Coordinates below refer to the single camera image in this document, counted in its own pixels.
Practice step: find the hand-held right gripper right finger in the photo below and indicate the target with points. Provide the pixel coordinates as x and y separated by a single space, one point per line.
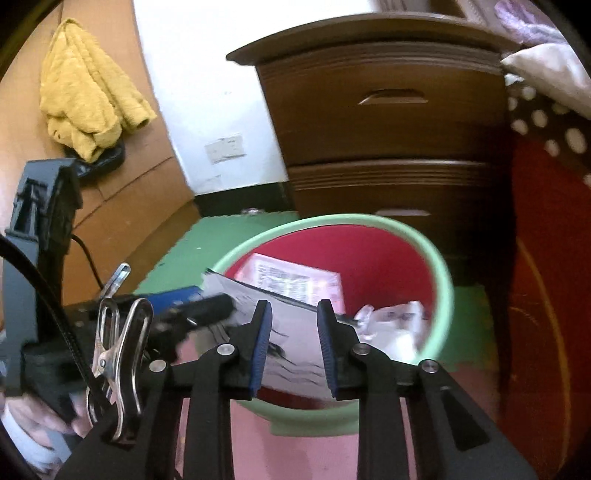
328 355

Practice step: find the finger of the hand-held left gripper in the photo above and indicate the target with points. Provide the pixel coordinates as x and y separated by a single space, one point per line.
207 308
175 295

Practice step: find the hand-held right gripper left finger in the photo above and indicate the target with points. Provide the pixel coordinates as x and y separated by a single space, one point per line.
259 350

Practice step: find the white paper with wavy print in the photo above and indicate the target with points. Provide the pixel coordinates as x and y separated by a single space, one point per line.
295 341

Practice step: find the white printed plastic bag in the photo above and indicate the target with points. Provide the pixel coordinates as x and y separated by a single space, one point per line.
401 332

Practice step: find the pink tissue pack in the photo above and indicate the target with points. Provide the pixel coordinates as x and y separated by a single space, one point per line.
295 281

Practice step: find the red bin with green rim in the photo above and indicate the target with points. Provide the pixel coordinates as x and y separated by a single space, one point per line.
383 258

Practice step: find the person's left forearm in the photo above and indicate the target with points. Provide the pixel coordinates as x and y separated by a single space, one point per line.
27 454

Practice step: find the person's left hand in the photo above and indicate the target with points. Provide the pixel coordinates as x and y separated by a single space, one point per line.
32 413

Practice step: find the silver metal spring clip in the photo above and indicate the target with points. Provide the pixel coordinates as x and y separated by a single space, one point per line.
129 350
117 277

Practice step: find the light wooden wardrobe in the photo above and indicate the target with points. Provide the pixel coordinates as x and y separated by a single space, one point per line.
138 194

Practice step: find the small metal door stopper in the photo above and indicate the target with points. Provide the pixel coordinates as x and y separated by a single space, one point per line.
250 211

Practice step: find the yellow towel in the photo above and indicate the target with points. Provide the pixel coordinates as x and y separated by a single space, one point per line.
83 92

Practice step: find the dark wooden nightstand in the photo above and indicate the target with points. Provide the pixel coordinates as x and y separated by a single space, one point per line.
392 138

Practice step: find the dark red bed cover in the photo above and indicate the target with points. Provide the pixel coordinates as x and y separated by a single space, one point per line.
549 277

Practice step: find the black white dotted cloth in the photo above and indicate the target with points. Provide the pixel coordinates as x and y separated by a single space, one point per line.
545 120

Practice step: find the cream pillow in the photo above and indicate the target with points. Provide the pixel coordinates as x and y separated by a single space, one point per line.
554 74

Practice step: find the white wall socket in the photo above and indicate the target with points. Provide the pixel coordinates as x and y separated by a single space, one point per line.
234 146
215 151

